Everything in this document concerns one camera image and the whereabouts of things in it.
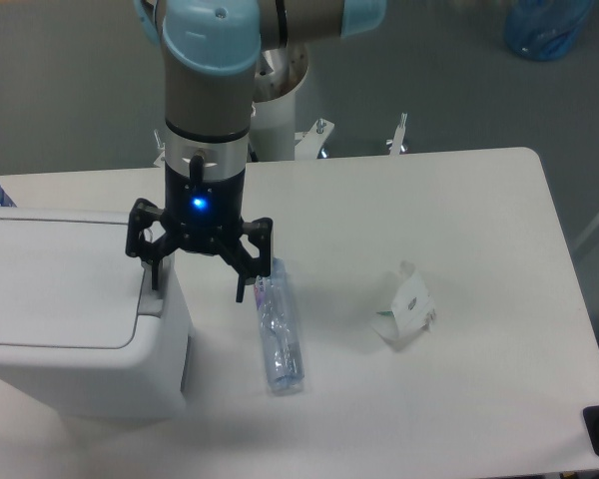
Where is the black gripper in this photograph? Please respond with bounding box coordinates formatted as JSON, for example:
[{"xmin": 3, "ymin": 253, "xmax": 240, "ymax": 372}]
[{"xmin": 125, "ymin": 167, "xmax": 273, "ymax": 303}]

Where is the white push-lid trash can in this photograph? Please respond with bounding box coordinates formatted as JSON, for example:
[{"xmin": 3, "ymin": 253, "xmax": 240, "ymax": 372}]
[{"xmin": 0, "ymin": 207, "xmax": 193, "ymax": 419}]

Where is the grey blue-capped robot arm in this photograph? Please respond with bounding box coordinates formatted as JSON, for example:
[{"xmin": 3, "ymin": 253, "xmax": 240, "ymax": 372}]
[{"xmin": 126, "ymin": 1, "xmax": 387, "ymax": 289}]

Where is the crushed clear plastic bottle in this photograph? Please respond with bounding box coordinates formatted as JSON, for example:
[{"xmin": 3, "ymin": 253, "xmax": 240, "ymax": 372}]
[{"xmin": 254, "ymin": 257, "xmax": 304, "ymax": 394}]

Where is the crumpled white paper packet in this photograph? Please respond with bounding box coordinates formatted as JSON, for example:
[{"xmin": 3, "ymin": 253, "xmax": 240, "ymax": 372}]
[{"xmin": 369, "ymin": 260, "xmax": 436, "ymax": 350}]

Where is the blue plastic bag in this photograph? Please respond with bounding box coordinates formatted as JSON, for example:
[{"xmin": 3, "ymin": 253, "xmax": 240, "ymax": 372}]
[{"xmin": 503, "ymin": 0, "xmax": 596, "ymax": 62}]

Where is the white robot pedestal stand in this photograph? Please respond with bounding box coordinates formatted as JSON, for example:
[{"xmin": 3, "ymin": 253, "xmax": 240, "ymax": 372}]
[{"xmin": 152, "ymin": 42, "xmax": 409, "ymax": 169}]

